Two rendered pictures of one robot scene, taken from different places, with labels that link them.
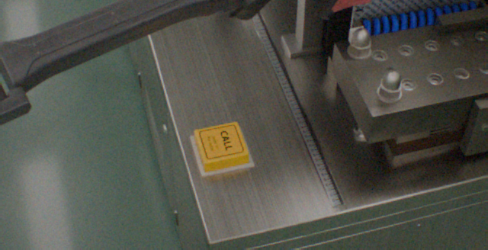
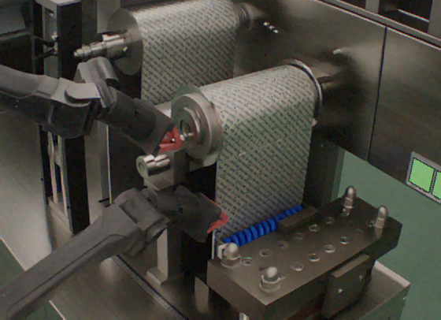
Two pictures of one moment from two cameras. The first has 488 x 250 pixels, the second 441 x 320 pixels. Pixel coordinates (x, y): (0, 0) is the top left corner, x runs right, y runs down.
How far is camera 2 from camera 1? 27 cm
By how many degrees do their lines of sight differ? 26
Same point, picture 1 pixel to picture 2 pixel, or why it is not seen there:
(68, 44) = (31, 291)
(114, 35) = (64, 277)
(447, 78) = (305, 263)
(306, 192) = not seen: outside the picture
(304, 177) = not seen: outside the picture
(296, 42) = (161, 273)
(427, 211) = not seen: outside the picture
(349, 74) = (231, 280)
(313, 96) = (192, 309)
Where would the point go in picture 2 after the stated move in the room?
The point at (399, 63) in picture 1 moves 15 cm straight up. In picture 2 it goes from (265, 263) to (274, 195)
